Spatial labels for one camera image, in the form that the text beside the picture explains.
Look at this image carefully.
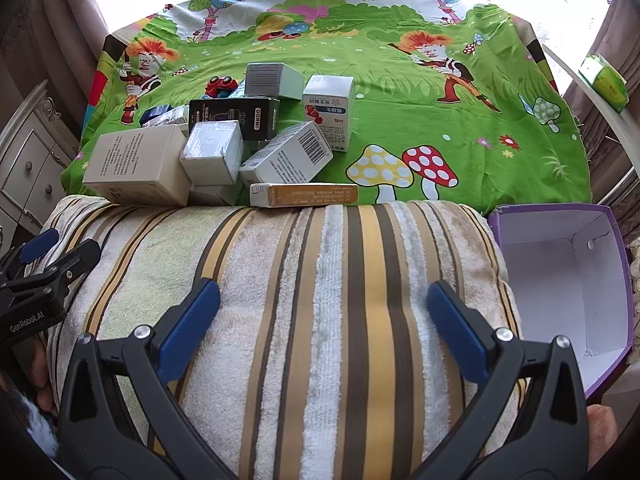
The person's left hand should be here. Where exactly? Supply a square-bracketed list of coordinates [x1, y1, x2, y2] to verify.
[27, 342, 58, 418]

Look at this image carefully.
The grey and white box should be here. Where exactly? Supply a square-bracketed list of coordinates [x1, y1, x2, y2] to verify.
[245, 62, 305, 101]

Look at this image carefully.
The long yellow box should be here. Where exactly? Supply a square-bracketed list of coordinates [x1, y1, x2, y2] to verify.
[249, 182, 360, 209]

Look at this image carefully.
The dark blue box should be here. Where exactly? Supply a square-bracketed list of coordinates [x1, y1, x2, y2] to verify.
[139, 106, 173, 127]

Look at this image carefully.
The white box with red label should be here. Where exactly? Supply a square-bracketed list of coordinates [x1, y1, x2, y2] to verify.
[302, 74, 356, 153]

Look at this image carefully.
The black box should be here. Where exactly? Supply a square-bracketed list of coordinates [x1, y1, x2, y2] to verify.
[189, 96, 281, 142]

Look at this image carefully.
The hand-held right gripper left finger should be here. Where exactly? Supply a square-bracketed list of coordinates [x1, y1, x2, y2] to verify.
[56, 277, 238, 480]

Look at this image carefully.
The striped towel blanket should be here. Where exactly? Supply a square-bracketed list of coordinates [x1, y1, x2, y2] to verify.
[37, 195, 526, 480]

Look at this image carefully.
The green tissue pack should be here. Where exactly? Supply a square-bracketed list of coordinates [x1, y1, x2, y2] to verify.
[579, 54, 629, 111]

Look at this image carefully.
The purple cardboard box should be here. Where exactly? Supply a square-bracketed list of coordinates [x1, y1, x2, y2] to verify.
[487, 203, 635, 396]

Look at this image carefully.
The red toy car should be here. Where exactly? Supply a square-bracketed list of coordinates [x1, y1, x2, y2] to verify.
[202, 75, 241, 102]

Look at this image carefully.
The white cube box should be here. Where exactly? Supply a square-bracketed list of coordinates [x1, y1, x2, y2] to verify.
[179, 120, 245, 187]

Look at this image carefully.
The green cartoon printed cloth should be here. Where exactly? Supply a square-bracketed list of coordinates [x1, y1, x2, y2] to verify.
[60, 0, 593, 216]

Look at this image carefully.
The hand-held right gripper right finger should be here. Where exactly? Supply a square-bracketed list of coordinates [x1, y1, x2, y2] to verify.
[407, 280, 591, 480]

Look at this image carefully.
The large beige box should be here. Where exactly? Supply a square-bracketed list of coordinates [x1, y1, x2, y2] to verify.
[82, 124, 192, 207]

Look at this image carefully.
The white carved cabinet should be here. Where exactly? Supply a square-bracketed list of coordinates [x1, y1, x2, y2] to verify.
[0, 80, 81, 256]

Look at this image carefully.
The white barcode box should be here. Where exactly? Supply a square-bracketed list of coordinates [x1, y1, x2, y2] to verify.
[239, 121, 334, 190]

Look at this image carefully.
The white curved window ledge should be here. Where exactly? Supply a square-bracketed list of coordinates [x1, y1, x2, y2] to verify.
[542, 42, 640, 186]

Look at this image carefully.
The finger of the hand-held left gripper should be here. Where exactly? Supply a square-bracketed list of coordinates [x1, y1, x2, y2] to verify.
[0, 239, 102, 306]
[0, 228, 60, 281]

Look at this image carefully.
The brown patterned curtain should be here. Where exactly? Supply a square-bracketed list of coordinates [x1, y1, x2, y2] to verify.
[562, 0, 640, 111]

